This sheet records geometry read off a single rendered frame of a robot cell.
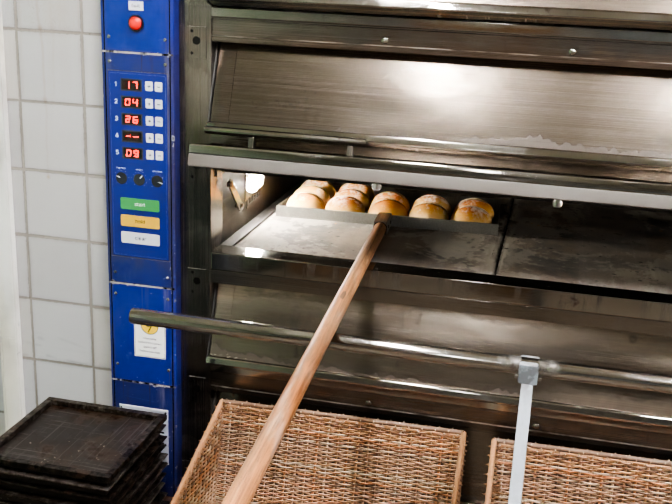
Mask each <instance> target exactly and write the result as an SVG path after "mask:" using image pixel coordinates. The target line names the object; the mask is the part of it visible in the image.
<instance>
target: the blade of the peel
mask: <svg viewBox="0 0 672 504"><path fill-rule="evenodd" d="M372 190H373V189H372ZM387 191H395V192H398V193H401V194H402V195H404V196H405V197H406V198H407V200H408V201H409V204H410V209H409V211H408V216H397V215H392V222H391V226H394V227H405V228H417V229H428V230H439V231H451V232H462V233H473V234H484V235H496V236H498V228H499V217H500V205H501V199H493V198H481V197H469V196H456V195H444V194H433V195H438V196H441V197H443V198H444V199H446V200H447V201H448V202H449V204H450V206H451V214H450V216H449V220H443V219H432V218H420V217H409V213H410V211H411V209H412V206H413V203H414V202H415V201H416V200H417V199H418V198H420V197H422V196H425V195H431V194H432V193H420V192H408V191H396V190H384V189H380V191H377V190H373V192H374V196H375V197H376V196H377V195H378V194H380V193H383V192H387ZM294 193H295V192H294ZM294 193H293V194H291V195H290V196H289V197H287V198H286V199H284V200H283V201H282V202H280V203H279V204H278V205H276V216H281V217H292V218H304V219H315V220H326V221H338V222H349V223H360V224H371V225H373V223H374V220H375V218H376V217H377V215H378V214H374V213H368V210H369V209H368V210H367V211H365V213H363V212H351V211H339V210H328V209H316V208H305V207H293V206H287V202H288V200H289V198H290V197H291V196H293V195H294ZM375 197H374V198H375ZM468 198H479V199H482V200H484V201H486V202H487V203H489V204H490V205H491V207H492V208H493V211H494V217H493V219H492V224H490V223H478V222H467V221H455V220H450V219H451V216H452V214H453V213H454V209H455V207H456V205H457V204H458V203H459V202H461V201H462V200H465V199H468Z"/></svg>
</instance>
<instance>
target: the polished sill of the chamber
mask: <svg viewBox="0 0 672 504"><path fill-rule="evenodd" d="M354 262H355V260H352V259H342V258H333V257H324V256H315V255H306V254H297V253H288V252H278V251H269V250H260V249H251V248H242V247H233V246H224V245H220V246H219V247H217V248H216V249H215V250H214V251H212V252H211V269H214V270H223V271H231V272H240V273H249V274H257V275H266V276H275V277H284V278H292V279H301V280H310V281H318V282H327V283H336V284H342V283H343V281H344V280H345V278H346V276H347V274H348V272H349V271H350V269H351V267H352V265H353V263H354ZM359 286H362V287H370V288H379V289H388V290H396V291H405V292H414V293H422V294H431V295H440V296H449V297H457V298H466V299H475V300H483V301H492V302H501V303H509V304H518V305H527V306H535V307H544V308H553V309H561V310H570V311H579V312H588V313H596V314H605V315H614V316H622V317H631V318H640V319H648V320H657V321H666V322H672V295H671V294H662V293H653V292H644V291H635V290H626V289H617V288H607V287H598V286H589V285H580V284H571V283H562V282H553V281H543V280H534V279H525V278H516V277H507V276H498V275H489V274H480V273H470V272H461V271H452V270H443V269H434V268H425V267H416V266H406V265H397V264H388V263H379V262H370V264H369V266H368V268H367V270H366V272H365V274H364V276H363V278H362V280H361V282H360V284H359Z"/></svg>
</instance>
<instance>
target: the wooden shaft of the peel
mask: <svg viewBox="0 0 672 504"><path fill-rule="evenodd" d="M385 232H386V226H385V224H383V223H381V222H379V223H376V224H375V225H374V227H373V229H372V231H371V233H370V234H369V236H368V238H367V240H366V242H365V243H364V245H363V247H362V249H361V251H360V252H359V254H358V256H357V258H356V260H355V262H354V263H353V265H352V267H351V269H350V271H349V272H348V274H347V276H346V278H345V280H344V281H343V283H342V285H341V287H340V289H339V291H338V292H337V294H336V296H335V298H334V300H333V301H332V303H331V305H330V307H329V309H328V310H327V312H326V314H325V316H324V318H323V320H322V321H321V323H320V325H319V327H318V329H317V330H316V332H315V334H314V336H313V338H312V340H311V341H310V343H309V345H308V347H307V349H306V350H305V352H304V354H303V356H302V358H301V359H300V361H299V363H298V365H297V367H296V369H295V370H294V372H293V374H292V376H291V378H290V379H289V381H288V383H287V385H286V387H285V388H284V390H283V392H282V394H281V396H280V398H279V399H278V401H277V403H276V405H275V407H274V408H273V410H272V412H271V414H270V416H269V418H268V419H267V421H266V423H265V425H264V427H263V428H262V430H261V432H260V434H259V436H258V437H257V439H256V441H255V443H254V445H253V447H252V448H251V450H250V452H249V454H248V456H247V457H246V459H245V461H244V463H243V465H242V466H241V468H240V470H239V472H238V474H237V476H236V477H235V479H234V481H233V483H232V485H231V486H230V488H229V490H228V492H227V494H226V495H225V497H224V499H223V501H222V503H221V504H250V502H251V500H252V498H253V496H254V494H255V492H256V490H257V488H258V486H259V484H260V482H261V480H262V478H263V476H264V474H265V472H266V470H267V468H268V466H269V464H270V462H271V460H272V458H273V456H274V454H275V452H276V450H277V448H278V446H279V444H280V442H281V440H282V438H283V436H284V434H285V432H286V430H287V428H288V426H289V424H290V422H291V420H292V418H293V416H294V414H295V412H296V410H297V408H298V406H299V404H300V402H301V400H302V398H303V396H304V394H305V392H306V390H307V388H308V386H309V384H310V382H311V380H312V378H313V376H314V374H315V372H316V370H317V368H318V366H319V364H320V362H321V360H322V358H323V356H324V354H325V352H326V350H327V348H328V346H329V344H330V342H331V340H332V338H333V336H334V334H335V332H336V330H337V328H338V326H339V324H340V322H341V320H342V318H343V316H344V314H345V312H346V310H347V308H348V306H349V304H350V302H351V300H352V298H353V296H354V294H355V292H356V290H357V288H358V286H359V284H360V282H361V280H362V278H363V276H364V274H365V272H366V270H367V268H368V266H369V264H370V262H371V260H372V258H373V256H374V254H375V252H376V250H377V248H378V246H379V244H380V242H381V240H382V238H383V236H384V234H385Z"/></svg>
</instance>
